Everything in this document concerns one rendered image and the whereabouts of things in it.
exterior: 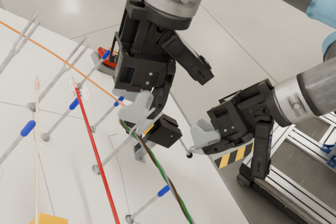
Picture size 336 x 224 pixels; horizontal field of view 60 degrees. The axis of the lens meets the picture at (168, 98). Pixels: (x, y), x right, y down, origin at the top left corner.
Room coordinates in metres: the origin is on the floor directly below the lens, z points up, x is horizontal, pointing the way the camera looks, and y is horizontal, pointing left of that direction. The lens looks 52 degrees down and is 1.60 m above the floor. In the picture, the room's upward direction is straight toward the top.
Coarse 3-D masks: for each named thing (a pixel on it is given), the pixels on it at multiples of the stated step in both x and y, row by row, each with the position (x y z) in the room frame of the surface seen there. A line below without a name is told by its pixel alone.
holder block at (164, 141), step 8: (160, 120) 0.28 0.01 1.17; (168, 120) 0.29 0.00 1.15; (160, 128) 0.26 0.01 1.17; (168, 128) 0.27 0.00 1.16; (176, 128) 0.28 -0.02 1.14; (152, 136) 0.26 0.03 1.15; (160, 136) 0.26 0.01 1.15; (168, 136) 0.26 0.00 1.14; (176, 136) 0.27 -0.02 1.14; (160, 144) 0.26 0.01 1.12; (168, 144) 0.26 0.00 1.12
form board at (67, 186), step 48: (0, 48) 0.36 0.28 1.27; (48, 48) 0.44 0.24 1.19; (0, 96) 0.25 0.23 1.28; (48, 96) 0.30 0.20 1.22; (96, 96) 0.36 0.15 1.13; (0, 144) 0.17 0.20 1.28; (48, 144) 0.20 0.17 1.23; (96, 144) 0.23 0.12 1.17; (192, 144) 0.37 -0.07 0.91; (0, 192) 0.11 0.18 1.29; (48, 192) 0.13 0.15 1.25; (96, 192) 0.14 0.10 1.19; (144, 192) 0.17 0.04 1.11; (192, 192) 0.21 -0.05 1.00
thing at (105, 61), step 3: (99, 48) 0.52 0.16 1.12; (102, 48) 0.52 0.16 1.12; (99, 51) 0.51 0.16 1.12; (102, 51) 0.51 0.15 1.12; (105, 51) 0.51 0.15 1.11; (99, 54) 0.50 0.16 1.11; (102, 54) 0.50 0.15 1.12; (114, 54) 0.53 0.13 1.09; (105, 60) 0.48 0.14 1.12; (105, 63) 0.48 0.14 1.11; (108, 63) 0.48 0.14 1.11; (111, 63) 0.48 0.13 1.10; (114, 63) 0.49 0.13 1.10; (111, 66) 0.49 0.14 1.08; (114, 66) 0.48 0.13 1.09
